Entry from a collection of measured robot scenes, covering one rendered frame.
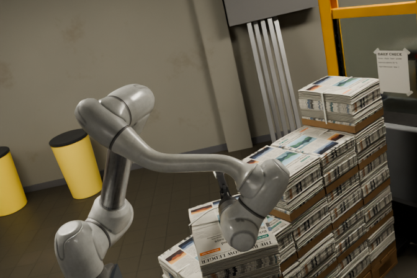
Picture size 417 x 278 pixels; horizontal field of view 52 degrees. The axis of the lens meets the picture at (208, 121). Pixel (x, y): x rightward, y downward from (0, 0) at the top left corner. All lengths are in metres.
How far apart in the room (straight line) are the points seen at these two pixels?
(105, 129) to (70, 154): 3.51
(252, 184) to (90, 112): 0.56
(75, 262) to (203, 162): 0.71
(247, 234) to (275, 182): 0.17
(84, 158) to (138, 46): 1.38
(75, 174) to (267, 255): 3.64
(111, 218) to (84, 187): 3.23
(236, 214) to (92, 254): 0.70
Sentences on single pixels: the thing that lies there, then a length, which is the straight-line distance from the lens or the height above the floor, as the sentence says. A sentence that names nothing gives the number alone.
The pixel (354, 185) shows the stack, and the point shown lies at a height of 0.76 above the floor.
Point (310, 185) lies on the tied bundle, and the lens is 2.28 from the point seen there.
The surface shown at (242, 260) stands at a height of 1.11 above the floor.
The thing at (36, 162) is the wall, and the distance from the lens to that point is 5.71.
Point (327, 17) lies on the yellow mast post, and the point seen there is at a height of 1.61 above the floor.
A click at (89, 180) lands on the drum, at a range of 5.04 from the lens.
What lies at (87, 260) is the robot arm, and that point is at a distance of 1.80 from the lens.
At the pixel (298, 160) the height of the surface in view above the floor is 1.07.
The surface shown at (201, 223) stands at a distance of 1.70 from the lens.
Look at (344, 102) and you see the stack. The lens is 2.46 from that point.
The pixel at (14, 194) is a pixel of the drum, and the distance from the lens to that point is 5.44.
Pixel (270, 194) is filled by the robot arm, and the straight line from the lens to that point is 1.30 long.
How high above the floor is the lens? 2.08
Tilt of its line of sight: 19 degrees down
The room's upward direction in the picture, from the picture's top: 14 degrees counter-clockwise
